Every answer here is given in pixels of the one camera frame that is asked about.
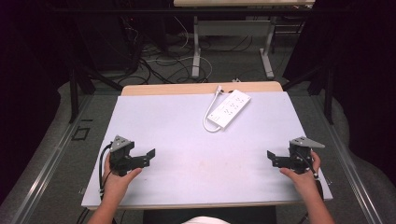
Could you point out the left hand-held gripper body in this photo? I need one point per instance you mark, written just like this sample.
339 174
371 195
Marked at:
120 155

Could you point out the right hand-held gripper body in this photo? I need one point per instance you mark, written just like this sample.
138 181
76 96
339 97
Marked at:
300 155

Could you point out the person's right hand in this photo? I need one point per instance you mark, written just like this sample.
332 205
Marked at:
305 183

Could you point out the person's left hand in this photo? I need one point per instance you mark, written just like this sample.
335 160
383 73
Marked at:
115 185

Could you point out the white table mat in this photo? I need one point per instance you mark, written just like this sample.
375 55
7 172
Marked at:
186 155

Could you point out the person's dark lap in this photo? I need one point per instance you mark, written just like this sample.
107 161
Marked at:
249 216

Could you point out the white power strip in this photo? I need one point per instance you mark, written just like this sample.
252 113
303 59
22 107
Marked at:
230 109

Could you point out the black metal stand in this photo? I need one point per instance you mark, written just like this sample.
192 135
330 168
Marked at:
74 93
327 93

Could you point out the white-legged desk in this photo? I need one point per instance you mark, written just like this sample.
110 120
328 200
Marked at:
233 28

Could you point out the aluminium floor rail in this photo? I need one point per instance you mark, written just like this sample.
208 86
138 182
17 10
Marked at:
348 165
46 165

